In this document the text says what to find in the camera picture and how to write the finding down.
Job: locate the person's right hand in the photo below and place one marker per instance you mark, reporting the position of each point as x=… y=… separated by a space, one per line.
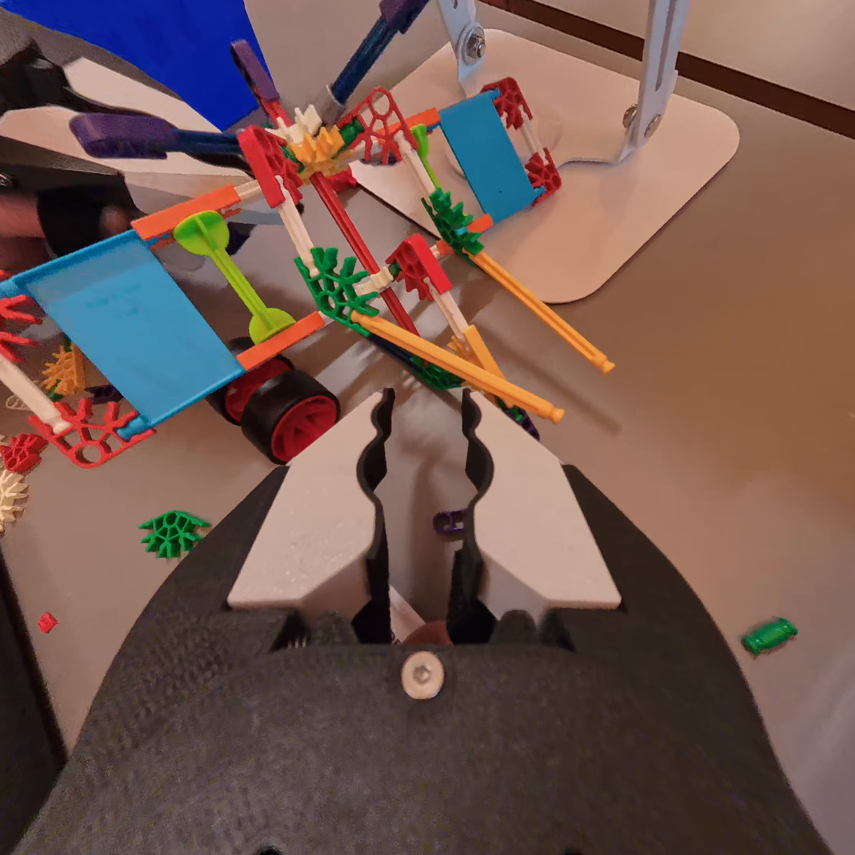
x=427 y=633

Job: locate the colourful construction toy model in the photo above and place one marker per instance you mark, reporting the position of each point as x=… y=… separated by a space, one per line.
x=133 y=320

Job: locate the purple clip connector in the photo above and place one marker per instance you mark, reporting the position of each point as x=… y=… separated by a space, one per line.
x=449 y=521
x=103 y=394

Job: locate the white instruction booklet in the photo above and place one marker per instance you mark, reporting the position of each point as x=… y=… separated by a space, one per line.
x=404 y=611

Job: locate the small green rod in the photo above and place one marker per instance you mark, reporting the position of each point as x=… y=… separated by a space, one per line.
x=768 y=634

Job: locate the red fan connector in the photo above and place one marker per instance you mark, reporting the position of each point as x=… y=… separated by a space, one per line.
x=20 y=453

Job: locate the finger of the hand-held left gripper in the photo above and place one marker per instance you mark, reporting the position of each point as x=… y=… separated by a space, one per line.
x=200 y=184
x=133 y=93

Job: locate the black perforated chair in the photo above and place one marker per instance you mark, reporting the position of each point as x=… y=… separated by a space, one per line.
x=27 y=701

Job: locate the white snowflake connector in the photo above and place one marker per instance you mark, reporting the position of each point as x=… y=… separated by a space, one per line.
x=10 y=497

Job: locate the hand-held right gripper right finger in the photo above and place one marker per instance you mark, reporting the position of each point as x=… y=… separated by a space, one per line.
x=548 y=534

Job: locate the small red brick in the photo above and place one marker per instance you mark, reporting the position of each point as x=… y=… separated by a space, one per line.
x=47 y=622

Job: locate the green fan connector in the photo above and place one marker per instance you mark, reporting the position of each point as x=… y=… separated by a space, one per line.
x=172 y=533

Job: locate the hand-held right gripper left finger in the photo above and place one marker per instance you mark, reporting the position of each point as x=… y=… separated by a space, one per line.
x=307 y=534

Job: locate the yellow fan connector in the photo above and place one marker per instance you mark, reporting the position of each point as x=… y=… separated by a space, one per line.
x=63 y=371

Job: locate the blue plastic bin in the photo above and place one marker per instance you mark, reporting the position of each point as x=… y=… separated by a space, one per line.
x=167 y=40

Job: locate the white document stand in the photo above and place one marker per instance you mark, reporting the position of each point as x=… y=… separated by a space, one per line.
x=634 y=200

